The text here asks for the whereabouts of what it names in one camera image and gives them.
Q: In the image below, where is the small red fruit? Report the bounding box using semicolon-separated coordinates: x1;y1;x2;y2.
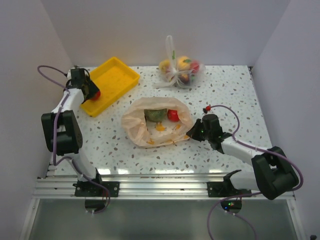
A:
90;90;101;101

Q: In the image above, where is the orange banana print plastic bag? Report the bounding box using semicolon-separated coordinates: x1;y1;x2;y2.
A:
121;97;194;148

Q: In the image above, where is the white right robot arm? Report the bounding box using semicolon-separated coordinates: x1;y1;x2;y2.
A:
186;114;299;200

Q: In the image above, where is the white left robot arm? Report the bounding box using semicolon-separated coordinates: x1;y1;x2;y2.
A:
41;67;109;198

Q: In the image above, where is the clear plastic bag of fruit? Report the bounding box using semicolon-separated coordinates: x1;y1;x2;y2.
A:
153;35;206;89

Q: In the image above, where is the yellow plastic tray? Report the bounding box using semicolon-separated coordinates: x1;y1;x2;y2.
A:
81;57;140;117

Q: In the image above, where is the red apple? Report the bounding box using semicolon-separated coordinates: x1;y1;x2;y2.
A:
167;109;180;123

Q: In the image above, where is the green netted melon half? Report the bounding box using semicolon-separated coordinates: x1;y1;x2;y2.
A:
144;108;168;123

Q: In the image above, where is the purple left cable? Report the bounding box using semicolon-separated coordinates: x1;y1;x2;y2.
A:
37;65;111;215

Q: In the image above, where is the purple cable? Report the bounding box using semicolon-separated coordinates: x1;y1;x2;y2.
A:
37;65;111;215
207;104;304;240

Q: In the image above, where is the aluminium mounting rail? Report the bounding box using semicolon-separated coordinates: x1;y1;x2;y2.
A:
32;173;296;200

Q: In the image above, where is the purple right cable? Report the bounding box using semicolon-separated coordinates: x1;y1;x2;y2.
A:
207;104;304;240

